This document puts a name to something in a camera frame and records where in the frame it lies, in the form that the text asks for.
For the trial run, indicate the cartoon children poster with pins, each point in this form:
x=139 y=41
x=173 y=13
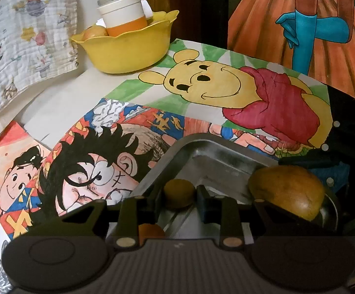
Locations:
x=15 y=183

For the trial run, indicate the small orange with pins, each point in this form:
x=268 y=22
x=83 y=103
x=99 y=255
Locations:
x=151 y=232

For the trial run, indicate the yellow bowl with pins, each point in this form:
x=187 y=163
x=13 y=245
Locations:
x=128 y=52

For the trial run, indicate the dark wooden panel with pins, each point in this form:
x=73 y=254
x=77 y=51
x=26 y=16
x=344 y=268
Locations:
x=196 y=6

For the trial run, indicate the white printed blanket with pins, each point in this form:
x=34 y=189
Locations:
x=21 y=36

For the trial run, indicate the small brown longan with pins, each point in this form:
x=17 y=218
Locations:
x=179 y=193

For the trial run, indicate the white and orange cup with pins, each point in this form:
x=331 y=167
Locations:
x=122 y=15

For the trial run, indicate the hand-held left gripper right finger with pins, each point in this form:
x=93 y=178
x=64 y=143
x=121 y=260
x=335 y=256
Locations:
x=202 y=203

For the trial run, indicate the small white object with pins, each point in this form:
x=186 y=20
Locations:
x=147 y=8

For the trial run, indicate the black-haired cartoon boy poster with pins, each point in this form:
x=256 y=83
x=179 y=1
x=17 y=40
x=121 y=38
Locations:
x=104 y=165

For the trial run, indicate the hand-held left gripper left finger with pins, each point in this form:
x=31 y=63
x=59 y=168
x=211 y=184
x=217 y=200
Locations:
x=156 y=203

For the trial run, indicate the yellow bear poster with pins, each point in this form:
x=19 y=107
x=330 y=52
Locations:
x=220 y=79

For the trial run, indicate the metal tray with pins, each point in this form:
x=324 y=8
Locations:
x=214 y=159

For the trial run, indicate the large brown potato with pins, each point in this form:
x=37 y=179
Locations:
x=287 y=190

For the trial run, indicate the orange dress poster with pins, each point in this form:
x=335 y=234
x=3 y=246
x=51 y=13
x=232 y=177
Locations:
x=318 y=21

